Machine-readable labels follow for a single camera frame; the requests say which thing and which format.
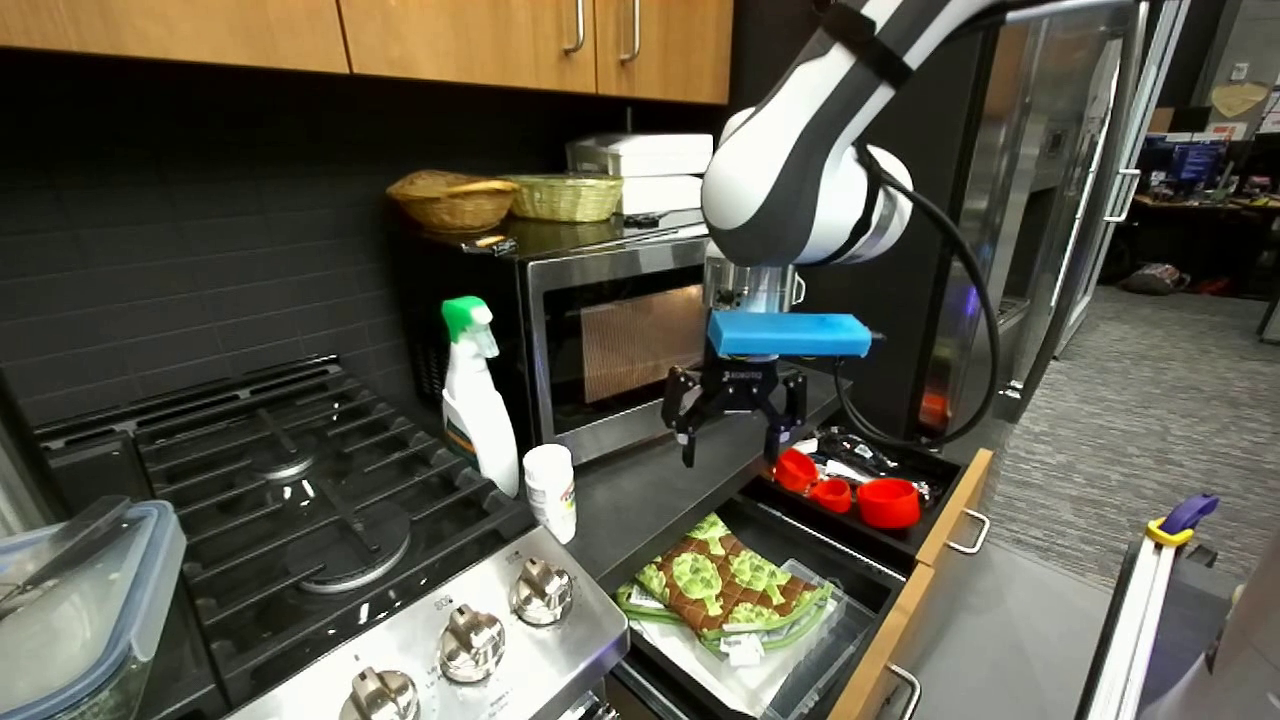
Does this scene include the black gas stove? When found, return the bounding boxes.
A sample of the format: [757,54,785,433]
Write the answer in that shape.
[38,358,630,720]

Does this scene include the large red measuring cup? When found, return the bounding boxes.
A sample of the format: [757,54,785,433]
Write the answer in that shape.
[856,476,926,531]

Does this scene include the green woven bowl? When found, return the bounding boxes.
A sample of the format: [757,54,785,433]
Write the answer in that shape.
[513,176,620,223]

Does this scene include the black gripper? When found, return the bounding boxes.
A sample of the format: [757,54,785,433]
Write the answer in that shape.
[659,359,808,469]

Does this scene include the small red measuring cup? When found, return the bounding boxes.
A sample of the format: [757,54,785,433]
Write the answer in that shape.
[812,479,856,518]

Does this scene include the wood front open drawer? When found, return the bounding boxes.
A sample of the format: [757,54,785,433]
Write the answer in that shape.
[592,450,993,720]

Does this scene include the white boxes on microwave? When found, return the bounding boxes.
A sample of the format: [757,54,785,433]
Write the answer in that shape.
[566,131,712,215]

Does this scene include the stainless steel refrigerator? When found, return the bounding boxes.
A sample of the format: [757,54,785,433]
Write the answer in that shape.
[915,0,1192,440]

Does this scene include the white spray bottle green cap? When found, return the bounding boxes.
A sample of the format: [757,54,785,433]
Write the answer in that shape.
[439,295,520,496]

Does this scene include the blue wrist camera box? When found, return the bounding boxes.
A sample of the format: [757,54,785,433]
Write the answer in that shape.
[707,312,873,359]

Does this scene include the green brown oven mitt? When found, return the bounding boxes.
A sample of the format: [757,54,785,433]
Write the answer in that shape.
[617,514,832,658]

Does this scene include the medium red measuring cup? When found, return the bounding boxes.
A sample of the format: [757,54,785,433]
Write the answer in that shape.
[774,450,821,496]

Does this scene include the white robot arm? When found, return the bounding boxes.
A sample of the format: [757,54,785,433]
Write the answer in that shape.
[659,0,995,464]

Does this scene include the small white plastic bottle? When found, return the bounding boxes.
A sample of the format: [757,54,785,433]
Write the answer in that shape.
[523,444,577,544]

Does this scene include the woven wicker basket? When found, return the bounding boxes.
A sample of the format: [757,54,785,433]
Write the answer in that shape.
[388,168,518,239]

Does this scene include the wooden upper cabinets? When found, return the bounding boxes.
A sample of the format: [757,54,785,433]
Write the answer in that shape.
[0,0,735,106]

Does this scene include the stainless steel microwave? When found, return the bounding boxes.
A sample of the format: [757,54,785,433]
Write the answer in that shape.
[391,219,712,460]

